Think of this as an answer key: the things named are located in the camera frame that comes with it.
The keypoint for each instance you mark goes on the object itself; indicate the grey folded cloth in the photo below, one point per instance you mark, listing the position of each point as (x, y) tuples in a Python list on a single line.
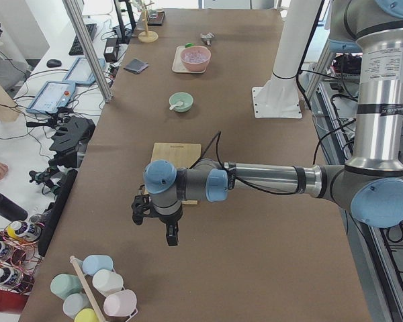
[(136, 66)]

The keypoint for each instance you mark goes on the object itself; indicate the black computer mouse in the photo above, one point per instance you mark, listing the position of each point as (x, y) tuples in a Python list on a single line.
[(53, 63)]

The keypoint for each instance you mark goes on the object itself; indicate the copper wire bottle rack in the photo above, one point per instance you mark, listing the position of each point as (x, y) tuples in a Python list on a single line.
[(29, 266)]

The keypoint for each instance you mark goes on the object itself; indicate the pink cup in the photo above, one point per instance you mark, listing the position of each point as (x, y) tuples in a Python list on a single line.
[(121, 304)]

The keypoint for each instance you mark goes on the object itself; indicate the oolong tea bottle near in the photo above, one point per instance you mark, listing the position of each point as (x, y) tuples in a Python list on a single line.
[(10, 277)]

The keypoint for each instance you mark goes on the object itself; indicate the mint green bowl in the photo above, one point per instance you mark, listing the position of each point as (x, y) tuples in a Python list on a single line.
[(186, 98)]

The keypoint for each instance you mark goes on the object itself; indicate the light blue cup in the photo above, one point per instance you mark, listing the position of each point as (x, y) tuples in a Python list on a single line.
[(93, 263)]

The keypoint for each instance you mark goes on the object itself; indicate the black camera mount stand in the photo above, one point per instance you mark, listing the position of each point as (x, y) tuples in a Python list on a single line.
[(70, 139)]

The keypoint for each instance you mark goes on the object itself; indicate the oolong tea bottle far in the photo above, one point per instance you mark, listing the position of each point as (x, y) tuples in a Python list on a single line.
[(29, 232)]

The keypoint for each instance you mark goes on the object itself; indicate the oolong tea bottle middle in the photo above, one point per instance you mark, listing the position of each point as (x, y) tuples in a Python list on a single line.
[(11, 254)]

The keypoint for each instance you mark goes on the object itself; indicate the teach pendant tablet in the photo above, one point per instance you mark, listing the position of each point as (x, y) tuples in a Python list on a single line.
[(80, 73), (52, 96)]

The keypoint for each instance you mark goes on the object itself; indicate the far teach pendant tablet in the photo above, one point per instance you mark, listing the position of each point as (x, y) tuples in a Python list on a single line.
[(80, 73)]

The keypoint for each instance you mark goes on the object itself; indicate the white ceramic spoon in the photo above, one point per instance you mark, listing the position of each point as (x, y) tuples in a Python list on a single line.
[(177, 104)]

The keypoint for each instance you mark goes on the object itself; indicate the black thermos bottle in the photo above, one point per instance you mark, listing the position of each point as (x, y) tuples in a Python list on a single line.
[(10, 210)]

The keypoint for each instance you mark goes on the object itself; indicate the pink bowl of ice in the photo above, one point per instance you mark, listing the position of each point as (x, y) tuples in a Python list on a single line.
[(195, 58)]

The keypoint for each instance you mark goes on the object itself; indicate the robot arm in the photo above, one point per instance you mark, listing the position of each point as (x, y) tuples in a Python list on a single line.
[(369, 185)]

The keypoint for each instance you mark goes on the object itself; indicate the white cup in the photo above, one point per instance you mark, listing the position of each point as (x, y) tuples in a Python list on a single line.
[(107, 282)]

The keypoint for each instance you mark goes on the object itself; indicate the cream serving tray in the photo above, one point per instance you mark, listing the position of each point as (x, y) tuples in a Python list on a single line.
[(178, 66)]

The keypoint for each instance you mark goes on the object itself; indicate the aluminium frame post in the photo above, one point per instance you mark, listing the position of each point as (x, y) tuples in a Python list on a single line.
[(75, 15)]

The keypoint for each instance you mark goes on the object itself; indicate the black foam bar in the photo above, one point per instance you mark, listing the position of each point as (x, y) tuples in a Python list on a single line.
[(52, 221)]

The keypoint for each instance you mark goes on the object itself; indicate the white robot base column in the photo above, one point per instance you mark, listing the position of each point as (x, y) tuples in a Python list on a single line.
[(279, 97)]

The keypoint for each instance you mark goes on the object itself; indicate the oolong tea bottle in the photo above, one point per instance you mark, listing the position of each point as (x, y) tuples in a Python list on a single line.
[(10, 277), (11, 254), (29, 232)]

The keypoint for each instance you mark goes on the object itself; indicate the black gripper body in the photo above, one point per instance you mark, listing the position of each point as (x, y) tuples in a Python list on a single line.
[(168, 221)]

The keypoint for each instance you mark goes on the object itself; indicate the white wire cup rack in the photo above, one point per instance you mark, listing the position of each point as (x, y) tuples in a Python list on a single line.
[(93, 301)]

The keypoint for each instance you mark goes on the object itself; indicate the near teach pendant tablet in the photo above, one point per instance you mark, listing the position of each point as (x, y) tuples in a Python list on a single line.
[(52, 96)]

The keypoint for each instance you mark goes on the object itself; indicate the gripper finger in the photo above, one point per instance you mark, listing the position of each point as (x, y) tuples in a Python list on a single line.
[(172, 235)]

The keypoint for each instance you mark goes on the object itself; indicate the metal ice scoop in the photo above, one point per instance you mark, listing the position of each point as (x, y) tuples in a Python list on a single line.
[(207, 38)]

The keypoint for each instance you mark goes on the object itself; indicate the yellow cup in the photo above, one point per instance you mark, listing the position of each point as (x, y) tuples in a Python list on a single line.
[(86, 315)]

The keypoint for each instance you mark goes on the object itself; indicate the mint green cup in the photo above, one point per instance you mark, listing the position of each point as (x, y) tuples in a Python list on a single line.
[(64, 285)]

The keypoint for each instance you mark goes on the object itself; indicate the wooden cutting board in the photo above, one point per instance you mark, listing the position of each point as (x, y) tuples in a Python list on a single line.
[(181, 155)]

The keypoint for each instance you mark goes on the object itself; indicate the grey cup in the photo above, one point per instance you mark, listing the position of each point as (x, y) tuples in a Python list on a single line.
[(74, 303)]

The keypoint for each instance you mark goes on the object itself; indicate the wooden mug tree stand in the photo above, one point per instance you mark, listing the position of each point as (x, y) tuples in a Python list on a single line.
[(146, 36)]

